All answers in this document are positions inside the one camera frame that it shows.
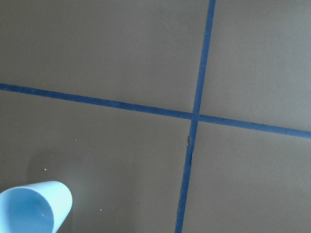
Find light blue cup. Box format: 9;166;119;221
0;181;73;233

